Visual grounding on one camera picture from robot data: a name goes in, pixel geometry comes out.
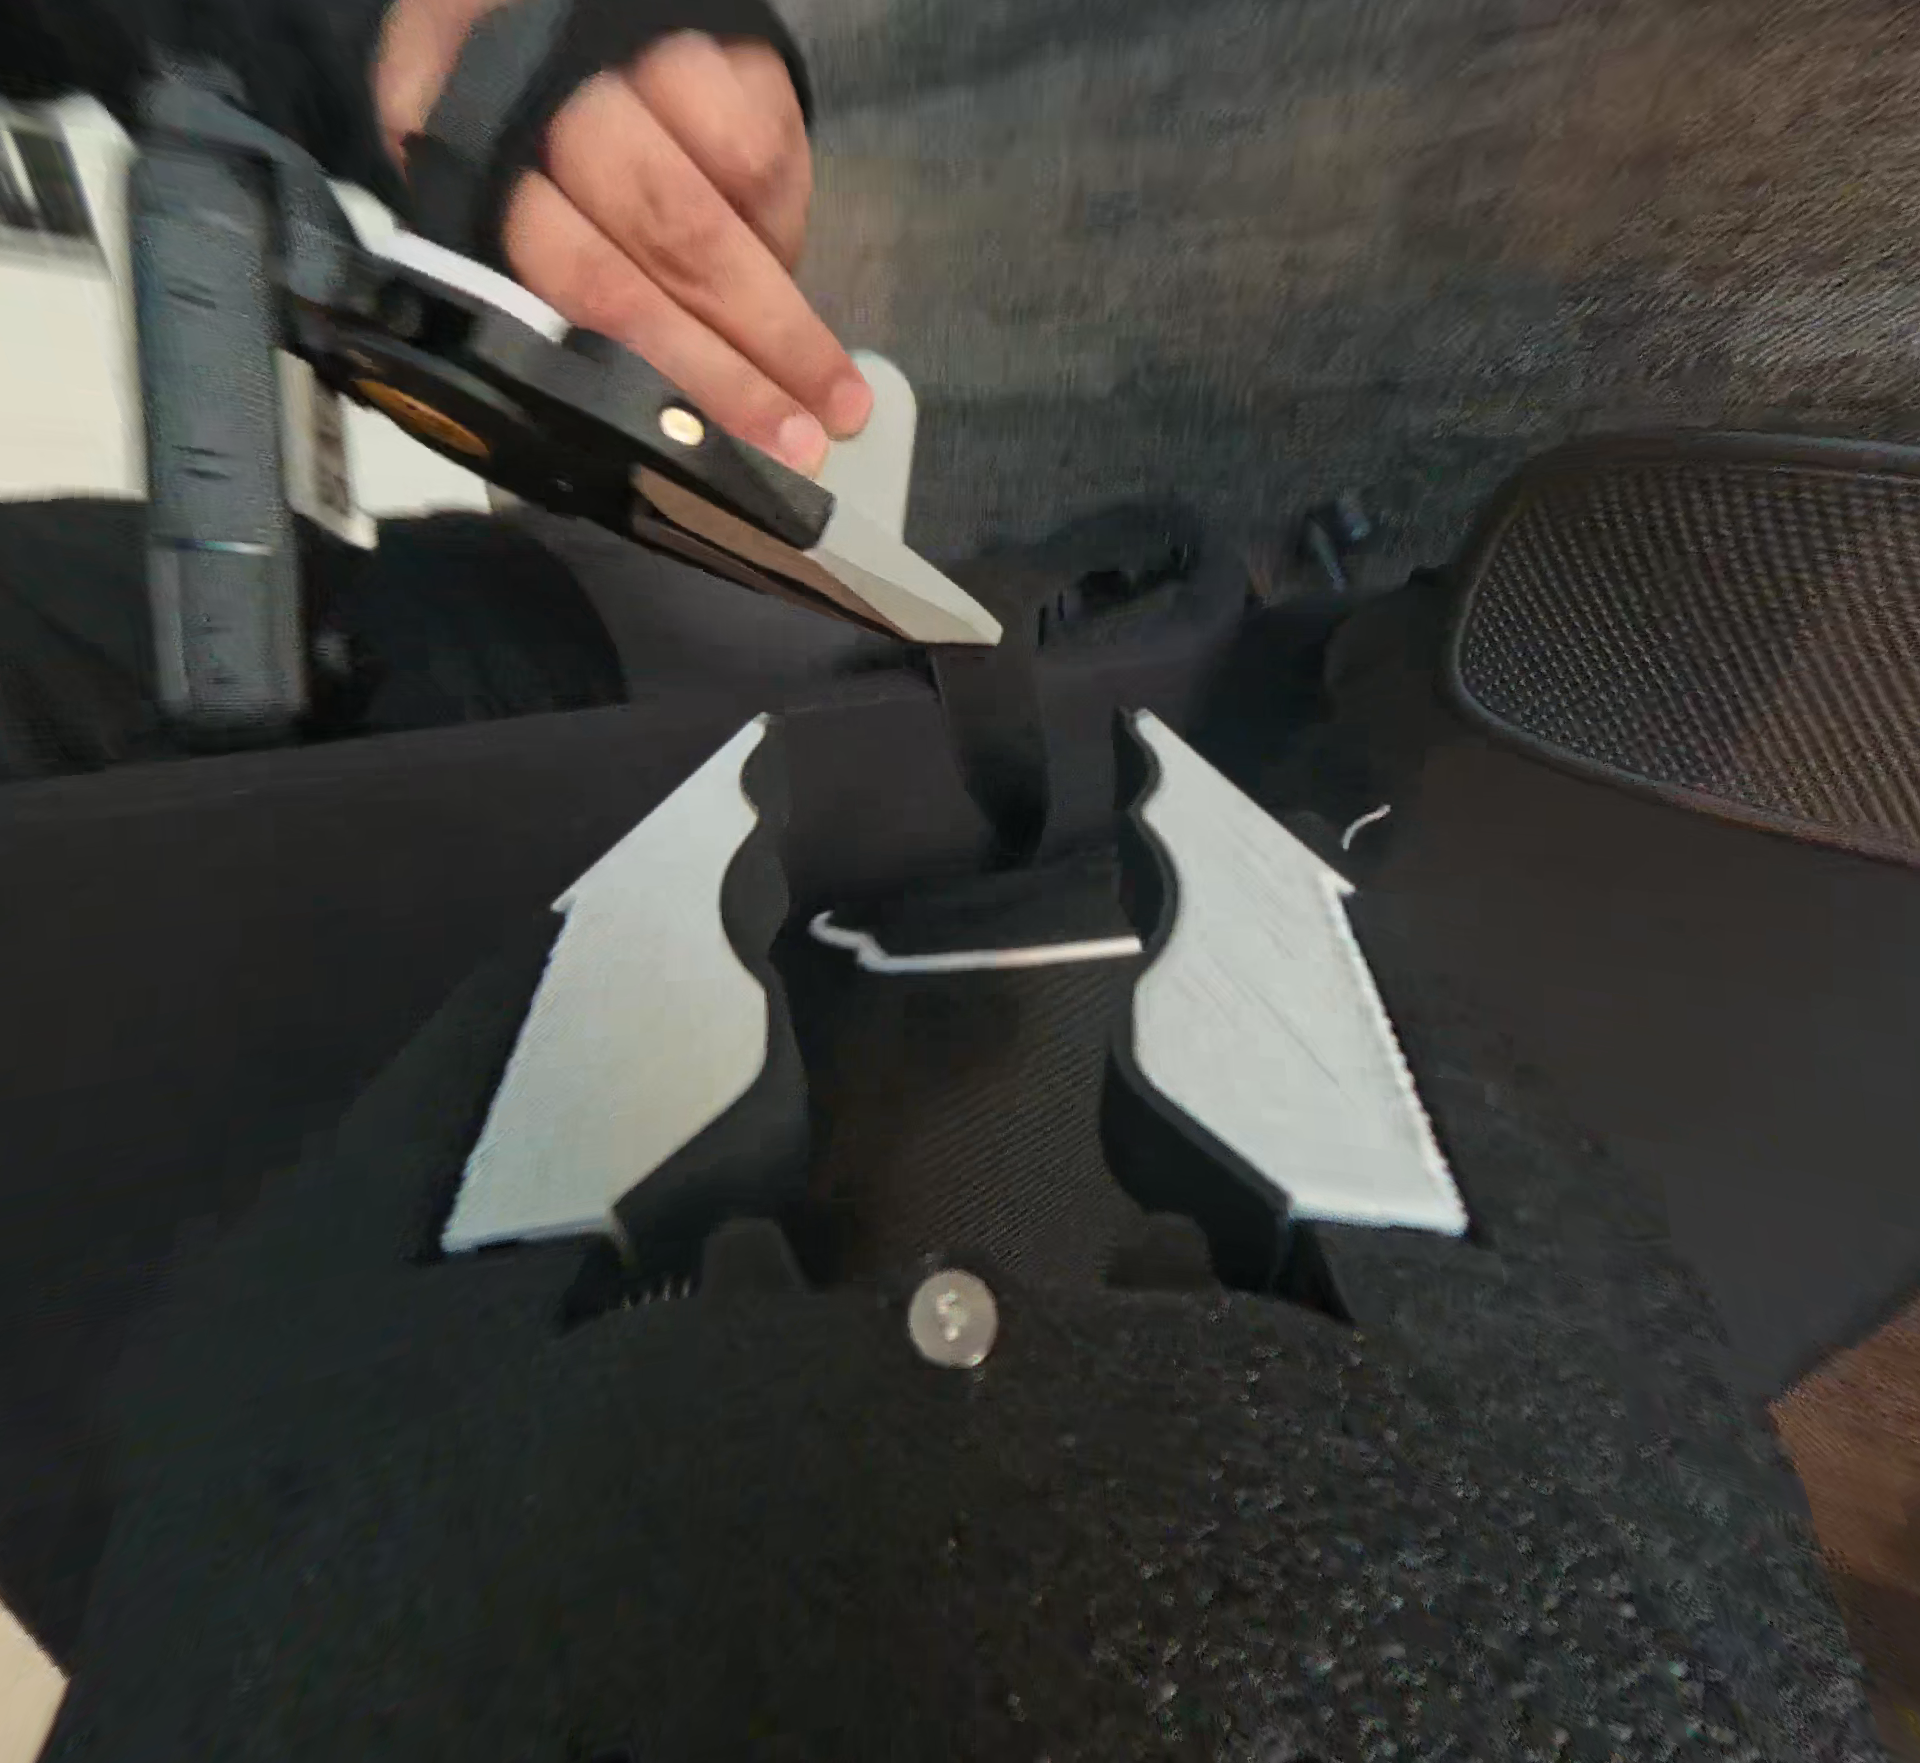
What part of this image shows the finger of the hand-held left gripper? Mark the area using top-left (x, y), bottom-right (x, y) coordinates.
top-left (628, 462), bottom-right (919, 647)
top-left (810, 350), bottom-right (1006, 649)

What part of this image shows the black mesh office chair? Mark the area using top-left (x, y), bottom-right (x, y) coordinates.
top-left (0, 592), bottom-right (1773, 1345)

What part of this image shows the person's left hand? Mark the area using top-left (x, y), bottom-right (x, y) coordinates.
top-left (375, 0), bottom-right (876, 478)

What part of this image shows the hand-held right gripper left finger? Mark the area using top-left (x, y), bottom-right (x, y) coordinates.
top-left (439, 709), bottom-right (796, 1258)

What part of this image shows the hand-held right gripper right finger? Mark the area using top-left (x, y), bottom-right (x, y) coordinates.
top-left (1108, 706), bottom-right (1472, 1241)

